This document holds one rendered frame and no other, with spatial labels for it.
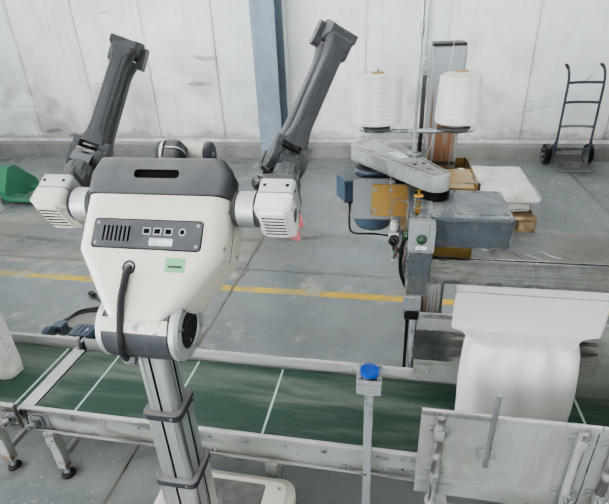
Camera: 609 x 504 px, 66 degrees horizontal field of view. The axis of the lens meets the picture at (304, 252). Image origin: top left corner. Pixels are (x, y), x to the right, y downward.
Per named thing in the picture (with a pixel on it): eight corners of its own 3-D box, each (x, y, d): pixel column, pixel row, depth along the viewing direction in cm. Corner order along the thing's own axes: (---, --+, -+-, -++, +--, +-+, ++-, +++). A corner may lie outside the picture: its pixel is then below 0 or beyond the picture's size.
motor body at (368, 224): (352, 232, 187) (352, 171, 176) (355, 217, 200) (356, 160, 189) (391, 233, 184) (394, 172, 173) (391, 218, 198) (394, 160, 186)
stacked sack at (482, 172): (457, 189, 462) (458, 174, 455) (456, 175, 498) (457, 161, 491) (530, 192, 446) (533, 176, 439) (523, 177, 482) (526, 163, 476)
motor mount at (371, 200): (352, 220, 180) (352, 179, 173) (353, 213, 186) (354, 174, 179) (428, 222, 175) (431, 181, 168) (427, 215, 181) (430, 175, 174)
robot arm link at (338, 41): (336, 4, 119) (369, 25, 122) (319, 19, 132) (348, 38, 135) (266, 167, 121) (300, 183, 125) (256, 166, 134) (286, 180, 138)
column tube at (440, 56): (404, 417, 239) (432, 46, 159) (403, 399, 249) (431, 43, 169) (427, 419, 236) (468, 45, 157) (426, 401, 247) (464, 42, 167)
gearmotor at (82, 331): (38, 354, 255) (30, 332, 248) (56, 337, 267) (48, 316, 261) (88, 359, 249) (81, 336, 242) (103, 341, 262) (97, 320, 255)
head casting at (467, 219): (403, 294, 148) (409, 207, 134) (403, 258, 169) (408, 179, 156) (504, 301, 143) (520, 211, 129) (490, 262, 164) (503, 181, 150)
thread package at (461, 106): (434, 128, 150) (439, 73, 142) (431, 119, 162) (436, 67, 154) (483, 128, 147) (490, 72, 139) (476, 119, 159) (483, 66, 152)
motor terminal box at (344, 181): (343, 210, 180) (343, 181, 175) (335, 200, 189) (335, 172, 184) (363, 207, 182) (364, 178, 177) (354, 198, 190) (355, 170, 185)
